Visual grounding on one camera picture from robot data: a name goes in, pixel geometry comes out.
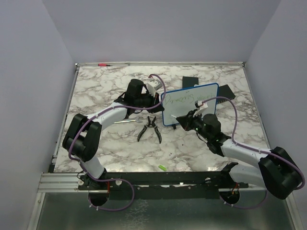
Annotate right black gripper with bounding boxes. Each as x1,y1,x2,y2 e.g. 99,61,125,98
177,109,211,141

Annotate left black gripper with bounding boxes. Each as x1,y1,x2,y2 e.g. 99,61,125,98
135,90,165,114

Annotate blue framed whiteboard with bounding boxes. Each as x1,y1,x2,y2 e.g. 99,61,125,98
161,83,219,126

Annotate green marker cap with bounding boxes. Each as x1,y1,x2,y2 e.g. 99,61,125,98
158,165,167,171

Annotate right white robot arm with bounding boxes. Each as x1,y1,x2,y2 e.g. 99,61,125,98
176,111,305,199

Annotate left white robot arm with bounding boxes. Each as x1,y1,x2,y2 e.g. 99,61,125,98
62,77,166,189

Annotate silver open end wrench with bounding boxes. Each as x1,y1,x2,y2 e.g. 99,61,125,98
115,116,142,124

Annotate black flat box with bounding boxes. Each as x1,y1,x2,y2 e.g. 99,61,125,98
182,76,199,89

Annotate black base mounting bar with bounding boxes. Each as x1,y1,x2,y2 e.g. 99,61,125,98
78,171,237,200

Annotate black handled pliers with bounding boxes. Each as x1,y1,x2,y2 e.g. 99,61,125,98
137,116,162,144

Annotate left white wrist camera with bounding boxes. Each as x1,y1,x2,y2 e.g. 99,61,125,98
147,79,163,96

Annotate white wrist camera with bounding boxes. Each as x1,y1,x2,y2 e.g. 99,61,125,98
192,101,208,117
147,79,163,96

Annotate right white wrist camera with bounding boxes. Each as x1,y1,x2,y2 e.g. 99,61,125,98
192,101,208,117

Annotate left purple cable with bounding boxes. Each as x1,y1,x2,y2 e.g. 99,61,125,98
68,73,166,212

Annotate purple cable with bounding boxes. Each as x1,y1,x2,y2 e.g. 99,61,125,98
68,73,166,212
200,96,306,209

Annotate black network switch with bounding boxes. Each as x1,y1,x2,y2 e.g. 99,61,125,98
217,84,236,100

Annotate red marker on rail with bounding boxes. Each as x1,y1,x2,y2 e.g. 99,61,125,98
97,63,112,67

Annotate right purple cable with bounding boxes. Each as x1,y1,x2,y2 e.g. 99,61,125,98
200,96,306,209

